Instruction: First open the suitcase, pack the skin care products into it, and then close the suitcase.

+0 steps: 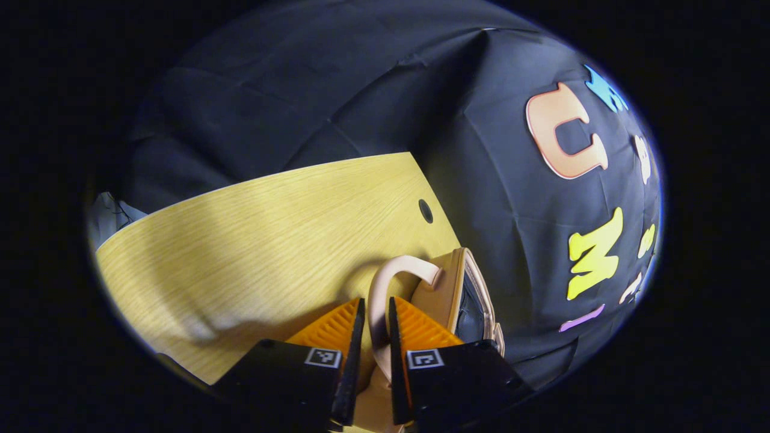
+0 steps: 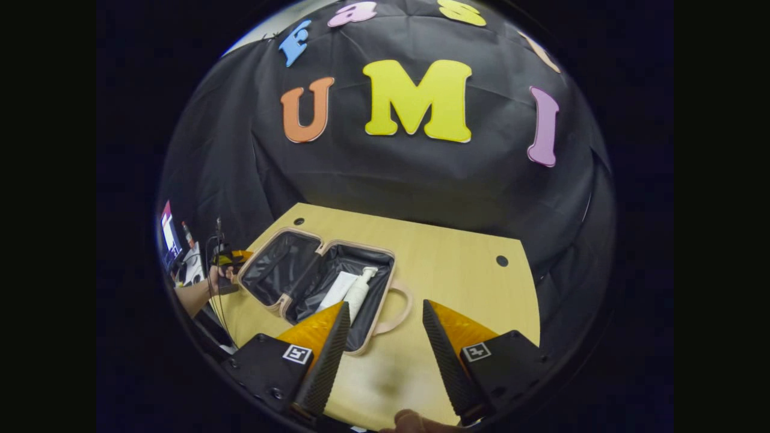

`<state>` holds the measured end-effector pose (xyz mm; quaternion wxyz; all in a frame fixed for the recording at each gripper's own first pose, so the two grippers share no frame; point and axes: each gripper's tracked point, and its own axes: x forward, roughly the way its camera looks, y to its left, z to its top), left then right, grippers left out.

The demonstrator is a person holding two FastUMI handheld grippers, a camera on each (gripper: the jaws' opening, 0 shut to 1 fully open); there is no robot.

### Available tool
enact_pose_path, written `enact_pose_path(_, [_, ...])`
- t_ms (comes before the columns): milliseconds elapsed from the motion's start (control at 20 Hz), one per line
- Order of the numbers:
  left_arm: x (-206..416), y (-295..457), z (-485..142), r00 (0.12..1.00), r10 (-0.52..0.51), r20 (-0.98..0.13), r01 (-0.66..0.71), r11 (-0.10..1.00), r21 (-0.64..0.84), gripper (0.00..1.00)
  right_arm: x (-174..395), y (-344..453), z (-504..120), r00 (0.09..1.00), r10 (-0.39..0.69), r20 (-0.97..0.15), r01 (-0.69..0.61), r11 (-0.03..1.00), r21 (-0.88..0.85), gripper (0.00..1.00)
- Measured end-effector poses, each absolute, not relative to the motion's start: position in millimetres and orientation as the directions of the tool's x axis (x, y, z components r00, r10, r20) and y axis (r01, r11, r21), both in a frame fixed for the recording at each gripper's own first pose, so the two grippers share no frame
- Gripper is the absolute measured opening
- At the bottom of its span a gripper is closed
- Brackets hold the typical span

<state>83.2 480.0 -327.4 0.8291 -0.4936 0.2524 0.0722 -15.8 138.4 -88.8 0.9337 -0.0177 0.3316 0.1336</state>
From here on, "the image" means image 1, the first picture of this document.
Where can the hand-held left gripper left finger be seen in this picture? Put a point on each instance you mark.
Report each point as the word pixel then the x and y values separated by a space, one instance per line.
pixel 355 361

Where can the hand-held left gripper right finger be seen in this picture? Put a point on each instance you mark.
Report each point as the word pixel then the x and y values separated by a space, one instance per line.
pixel 395 361

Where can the beige pink suitcase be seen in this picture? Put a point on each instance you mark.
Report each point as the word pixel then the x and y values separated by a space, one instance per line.
pixel 439 294

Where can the black backdrop cloth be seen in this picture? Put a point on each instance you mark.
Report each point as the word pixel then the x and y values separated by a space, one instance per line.
pixel 301 90

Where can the white desk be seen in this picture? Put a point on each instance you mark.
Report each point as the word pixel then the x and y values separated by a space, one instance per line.
pixel 108 219

